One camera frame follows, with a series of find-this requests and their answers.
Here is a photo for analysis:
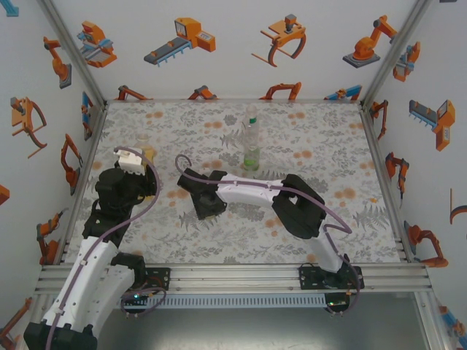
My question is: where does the slotted grey cable duct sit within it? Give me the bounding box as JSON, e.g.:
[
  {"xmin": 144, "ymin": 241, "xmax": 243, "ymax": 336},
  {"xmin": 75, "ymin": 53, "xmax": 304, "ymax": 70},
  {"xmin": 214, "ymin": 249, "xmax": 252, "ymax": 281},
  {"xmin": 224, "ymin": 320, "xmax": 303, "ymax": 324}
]
[{"xmin": 122, "ymin": 293, "xmax": 328, "ymax": 310}]

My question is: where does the wide aluminium base rail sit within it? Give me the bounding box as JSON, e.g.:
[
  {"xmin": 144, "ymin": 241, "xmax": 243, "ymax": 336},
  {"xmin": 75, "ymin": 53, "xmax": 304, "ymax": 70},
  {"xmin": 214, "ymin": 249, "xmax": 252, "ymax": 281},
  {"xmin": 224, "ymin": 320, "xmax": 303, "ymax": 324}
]
[{"xmin": 34, "ymin": 264, "xmax": 430, "ymax": 295}]

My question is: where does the floral patterned table mat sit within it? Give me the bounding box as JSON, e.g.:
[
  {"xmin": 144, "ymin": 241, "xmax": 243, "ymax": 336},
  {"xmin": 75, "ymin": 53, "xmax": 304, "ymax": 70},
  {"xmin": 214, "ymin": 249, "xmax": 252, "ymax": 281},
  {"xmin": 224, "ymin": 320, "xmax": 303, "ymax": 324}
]
[{"xmin": 65, "ymin": 101, "xmax": 402, "ymax": 265}]

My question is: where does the aluminium side rail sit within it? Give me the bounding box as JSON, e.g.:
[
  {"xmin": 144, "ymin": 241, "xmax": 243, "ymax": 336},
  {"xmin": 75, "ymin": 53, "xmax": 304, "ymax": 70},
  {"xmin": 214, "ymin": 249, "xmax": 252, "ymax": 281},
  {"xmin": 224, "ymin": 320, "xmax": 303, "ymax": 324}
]
[
  {"xmin": 38, "ymin": 101, "xmax": 110, "ymax": 267},
  {"xmin": 359, "ymin": 101, "xmax": 419, "ymax": 265}
]

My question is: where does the small green clear bottle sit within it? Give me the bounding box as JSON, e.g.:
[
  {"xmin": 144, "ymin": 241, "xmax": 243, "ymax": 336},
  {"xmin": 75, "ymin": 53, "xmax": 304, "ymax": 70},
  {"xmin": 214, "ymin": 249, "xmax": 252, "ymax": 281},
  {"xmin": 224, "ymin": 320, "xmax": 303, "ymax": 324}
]
[{"xmin": 242, "ymin": 144, "xmax": 261, "ymax": 172}]

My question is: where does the yellow juice bottle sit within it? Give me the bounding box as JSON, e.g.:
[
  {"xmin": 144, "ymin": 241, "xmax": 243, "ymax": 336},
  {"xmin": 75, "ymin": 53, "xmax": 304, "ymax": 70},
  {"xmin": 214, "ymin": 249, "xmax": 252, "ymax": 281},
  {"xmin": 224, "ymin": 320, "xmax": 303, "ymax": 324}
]
[{"xmin": 134, "ymin": 133, "xmax": 158, "ymax": 167}]

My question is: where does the aluminium frame post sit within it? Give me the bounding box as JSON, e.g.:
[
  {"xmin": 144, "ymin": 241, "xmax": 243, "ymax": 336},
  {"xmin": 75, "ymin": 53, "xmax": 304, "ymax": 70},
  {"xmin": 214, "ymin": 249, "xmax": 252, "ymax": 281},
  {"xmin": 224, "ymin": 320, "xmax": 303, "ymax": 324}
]
[
  {"xmin": 36, "ymin": 0, "xmax": 109, "ymax": 109},
  {"xmin": 359, "ymin": 0, "xmax": 437, "ymax": 109}
]

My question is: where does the grey metal panel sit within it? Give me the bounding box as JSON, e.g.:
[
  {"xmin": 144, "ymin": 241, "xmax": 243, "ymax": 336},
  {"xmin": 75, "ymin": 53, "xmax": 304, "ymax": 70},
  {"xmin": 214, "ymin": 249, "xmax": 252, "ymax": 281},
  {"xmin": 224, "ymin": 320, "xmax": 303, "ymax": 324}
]
[{"xmin": 96, "ymin": 291, "xmax": 444, "ymax": 350}]

